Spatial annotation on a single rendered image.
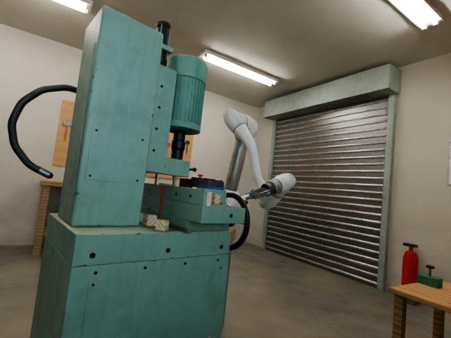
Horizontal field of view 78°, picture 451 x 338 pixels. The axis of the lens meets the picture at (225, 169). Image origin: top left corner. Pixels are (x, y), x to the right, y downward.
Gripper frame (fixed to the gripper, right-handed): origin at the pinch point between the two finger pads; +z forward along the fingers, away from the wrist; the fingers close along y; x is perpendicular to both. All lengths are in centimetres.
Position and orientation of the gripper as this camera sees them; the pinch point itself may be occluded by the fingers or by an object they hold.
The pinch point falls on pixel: (244, 198)
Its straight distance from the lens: 145.8
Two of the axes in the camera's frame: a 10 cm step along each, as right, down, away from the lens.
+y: 6.5, 0.1, -7.6
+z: -7.4, 2.2, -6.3
